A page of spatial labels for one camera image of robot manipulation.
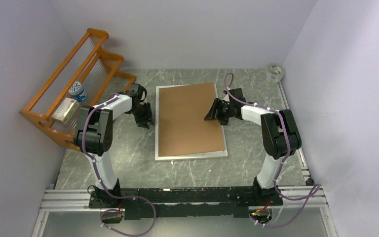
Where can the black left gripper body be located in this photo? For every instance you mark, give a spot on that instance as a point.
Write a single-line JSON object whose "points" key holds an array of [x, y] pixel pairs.
{"points": [[143, 114]]}

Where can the brown frame backing board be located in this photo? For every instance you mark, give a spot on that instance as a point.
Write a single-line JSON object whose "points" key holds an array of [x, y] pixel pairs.
{"points": [[189, 121]]}

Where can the white picture frame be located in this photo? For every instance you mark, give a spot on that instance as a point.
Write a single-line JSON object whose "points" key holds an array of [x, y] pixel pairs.
{"points": [[158, 130]]}

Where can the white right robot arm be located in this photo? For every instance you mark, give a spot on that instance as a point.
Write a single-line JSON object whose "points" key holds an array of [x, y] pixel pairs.
{"points": [[280, 134]]}

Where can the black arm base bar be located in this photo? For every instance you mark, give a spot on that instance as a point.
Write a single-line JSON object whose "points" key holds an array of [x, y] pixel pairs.
{"points": [[237, 201]]}

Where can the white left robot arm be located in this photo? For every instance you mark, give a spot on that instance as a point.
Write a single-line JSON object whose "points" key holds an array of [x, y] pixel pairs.
{"points": [[94, 132]]}

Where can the blue white round tin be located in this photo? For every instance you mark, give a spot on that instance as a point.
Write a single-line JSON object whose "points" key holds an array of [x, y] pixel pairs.
{"points": [[77, 91]]}

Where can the white red small box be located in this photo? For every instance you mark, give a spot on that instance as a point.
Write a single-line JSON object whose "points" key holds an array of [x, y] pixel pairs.
{"points": [[65, 110]]}

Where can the orange wooden rack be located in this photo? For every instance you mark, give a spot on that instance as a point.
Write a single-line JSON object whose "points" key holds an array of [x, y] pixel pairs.
{"points": [[87, 63]]}

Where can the aluminium rail frame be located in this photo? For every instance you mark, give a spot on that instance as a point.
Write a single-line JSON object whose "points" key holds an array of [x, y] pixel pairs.
{"points": [[299, 197]]}

